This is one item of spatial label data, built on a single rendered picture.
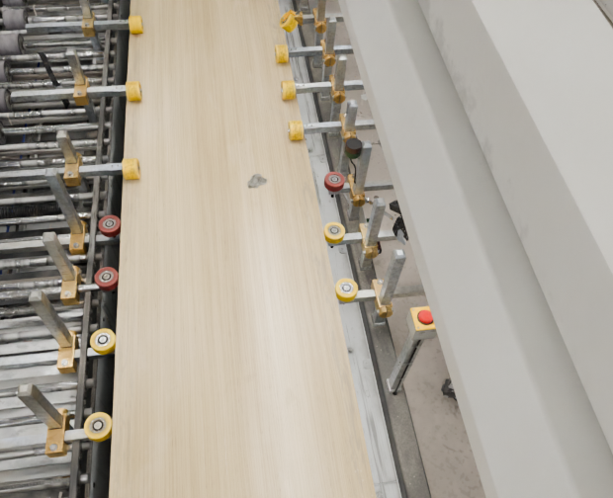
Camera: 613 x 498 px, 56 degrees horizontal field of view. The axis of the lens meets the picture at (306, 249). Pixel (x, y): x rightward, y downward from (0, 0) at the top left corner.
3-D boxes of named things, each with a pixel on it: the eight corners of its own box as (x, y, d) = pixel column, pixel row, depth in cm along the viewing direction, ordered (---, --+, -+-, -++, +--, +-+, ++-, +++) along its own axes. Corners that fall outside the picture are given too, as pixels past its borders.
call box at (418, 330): (428, 317, 170) (434, 304, 164) (434, 339, 166) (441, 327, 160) (404, 320, 169) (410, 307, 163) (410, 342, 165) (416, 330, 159)
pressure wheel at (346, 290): (339, 290, 214) (342, 273, 205) (358, 300, 212) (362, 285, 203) (328, 305, 210) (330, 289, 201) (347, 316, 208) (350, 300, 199)
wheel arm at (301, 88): (395, 82, 262) (397, 76, 259) (397, 88, 260) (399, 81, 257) (286, 89, 256) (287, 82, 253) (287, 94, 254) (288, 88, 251)
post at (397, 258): (380, 318, 221) (403, 247, 182) (382, 326, 219) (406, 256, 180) (371, 319, 221) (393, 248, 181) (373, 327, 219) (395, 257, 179)
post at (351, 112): (343, 179, 267) (356, 98, 227) (345, 185, 265) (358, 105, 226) (336, 180, 267) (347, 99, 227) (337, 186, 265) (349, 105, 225)
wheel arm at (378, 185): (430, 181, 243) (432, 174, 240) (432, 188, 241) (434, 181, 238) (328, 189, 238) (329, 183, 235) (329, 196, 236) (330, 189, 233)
